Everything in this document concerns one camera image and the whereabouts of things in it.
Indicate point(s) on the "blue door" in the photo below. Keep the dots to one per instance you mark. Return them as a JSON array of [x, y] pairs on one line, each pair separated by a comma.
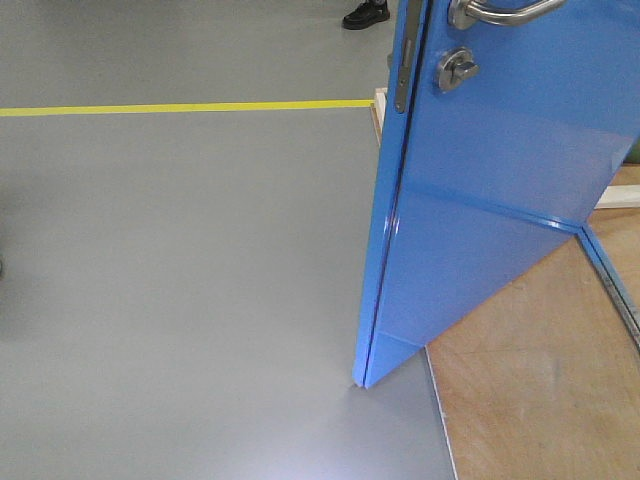
[[476, 185]]

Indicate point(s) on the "silver door handle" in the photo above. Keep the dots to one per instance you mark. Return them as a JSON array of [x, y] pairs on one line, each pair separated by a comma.
[[462, 15]]

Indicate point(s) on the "silver door lock knob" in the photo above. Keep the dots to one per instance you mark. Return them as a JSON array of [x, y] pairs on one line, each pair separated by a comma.
[[455, 67]]

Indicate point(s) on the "black shoe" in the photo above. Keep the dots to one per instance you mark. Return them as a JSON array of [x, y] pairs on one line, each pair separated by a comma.
[[366, 14]]

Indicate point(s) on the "metal latch plate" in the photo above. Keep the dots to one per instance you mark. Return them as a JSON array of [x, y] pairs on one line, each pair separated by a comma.
[[414, 16]]

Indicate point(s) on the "wooden base platform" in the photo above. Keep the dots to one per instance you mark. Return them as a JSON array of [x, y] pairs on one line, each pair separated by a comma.
[[542, 380]]

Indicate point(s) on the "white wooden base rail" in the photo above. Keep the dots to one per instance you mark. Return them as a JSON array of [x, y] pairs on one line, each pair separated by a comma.
[[616, 197]]

